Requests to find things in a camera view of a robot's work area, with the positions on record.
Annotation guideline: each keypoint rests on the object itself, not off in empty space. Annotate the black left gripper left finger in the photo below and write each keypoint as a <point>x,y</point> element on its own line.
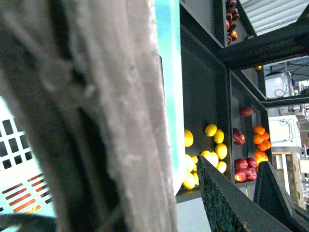
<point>227,208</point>

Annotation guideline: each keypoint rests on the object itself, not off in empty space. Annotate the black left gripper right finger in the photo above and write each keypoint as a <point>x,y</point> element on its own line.
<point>271,196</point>

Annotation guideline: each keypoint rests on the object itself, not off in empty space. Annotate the light blue plastic basket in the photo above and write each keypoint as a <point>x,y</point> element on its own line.
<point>169,84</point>

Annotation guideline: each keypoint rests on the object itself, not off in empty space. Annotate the black fruit display shelf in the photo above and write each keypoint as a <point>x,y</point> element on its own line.
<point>212,77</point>

